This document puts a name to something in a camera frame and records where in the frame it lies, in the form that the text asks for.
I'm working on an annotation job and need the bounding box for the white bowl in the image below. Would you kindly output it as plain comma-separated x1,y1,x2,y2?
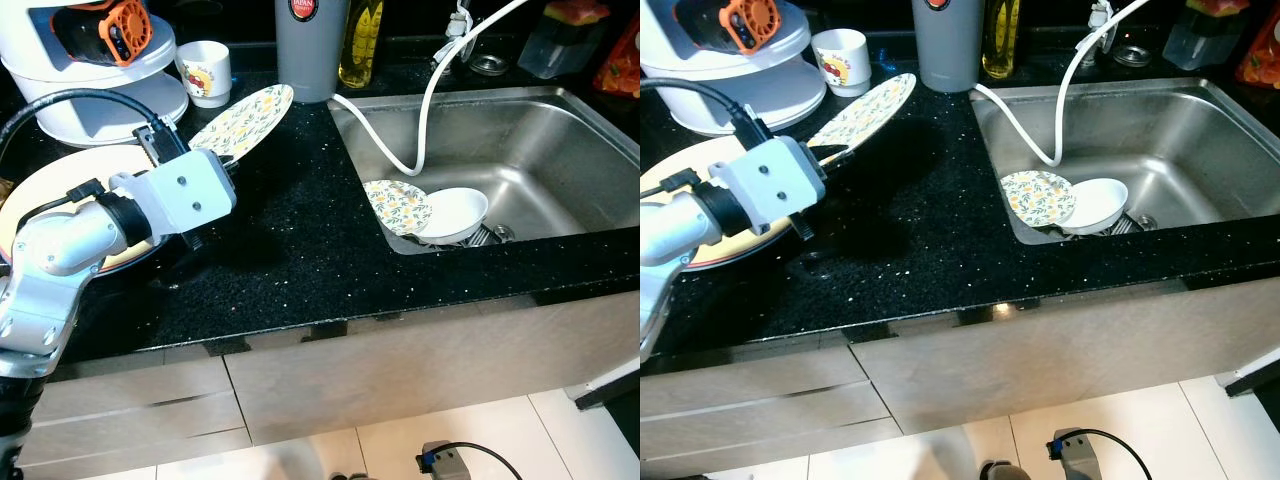
412,188,490,246
1062,178,1130,236

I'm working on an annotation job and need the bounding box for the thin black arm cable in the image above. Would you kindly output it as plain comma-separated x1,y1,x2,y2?
640,168,707,201
14,178,109,241

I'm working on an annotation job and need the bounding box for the white flexible hose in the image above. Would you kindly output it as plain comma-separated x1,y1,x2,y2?
332,0,531,178
975,0,1153,169

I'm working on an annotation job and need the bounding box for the red plate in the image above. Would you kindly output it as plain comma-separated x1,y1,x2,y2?
95,235,173,277
690,232,806,272

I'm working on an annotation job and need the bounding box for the yellow plate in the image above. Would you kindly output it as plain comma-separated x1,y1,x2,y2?
0,145,173,276
640,135,813,271

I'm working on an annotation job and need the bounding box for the grey tumbler with red logo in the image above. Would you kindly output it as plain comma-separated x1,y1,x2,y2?
912,0,986,94
275,0,349,104

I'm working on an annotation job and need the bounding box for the yellow cooking oil bottle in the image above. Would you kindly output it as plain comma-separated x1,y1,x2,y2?
981,0,1023,80
338,0,386,89

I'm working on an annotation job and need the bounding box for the floral patterned plate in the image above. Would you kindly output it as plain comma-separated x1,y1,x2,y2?
1000,170,1078,230
805,73,918,167
364,180,434,238
188,84,295,163

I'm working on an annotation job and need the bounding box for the clear plastic container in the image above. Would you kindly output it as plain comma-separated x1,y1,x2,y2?
517,5,611,80
1162,0,1251,72

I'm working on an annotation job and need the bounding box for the stainless steel sink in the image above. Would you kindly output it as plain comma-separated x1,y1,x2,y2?
970,78,1280,247
328,85,641,257

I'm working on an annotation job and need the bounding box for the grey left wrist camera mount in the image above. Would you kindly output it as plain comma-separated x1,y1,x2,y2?
712,135,829,237
108,150,239,243

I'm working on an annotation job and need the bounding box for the grey robot right foot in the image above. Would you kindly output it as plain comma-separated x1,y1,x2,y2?
1047,428,1103,480
417,440,473,480

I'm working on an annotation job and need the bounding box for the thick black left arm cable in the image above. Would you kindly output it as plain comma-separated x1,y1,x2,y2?
640,77,773,143
0,88,193,167

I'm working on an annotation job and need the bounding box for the red snack packet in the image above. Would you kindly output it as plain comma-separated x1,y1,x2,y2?
592,15,641,98
1235,10,1280,89

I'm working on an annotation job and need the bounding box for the white printed cup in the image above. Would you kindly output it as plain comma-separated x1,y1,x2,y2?
811,29,872,98
176,41,233,109

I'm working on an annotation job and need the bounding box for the white round kitchen appliance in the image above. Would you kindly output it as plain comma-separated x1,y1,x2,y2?
640,0,829,137
0,0,191,149

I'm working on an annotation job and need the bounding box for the orange black fan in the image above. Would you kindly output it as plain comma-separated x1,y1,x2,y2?
50,0,153,67
714,0,784,54

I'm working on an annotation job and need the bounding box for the black leg cable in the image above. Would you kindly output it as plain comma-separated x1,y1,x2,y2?
440,441,523,480
1075,428,1153,480

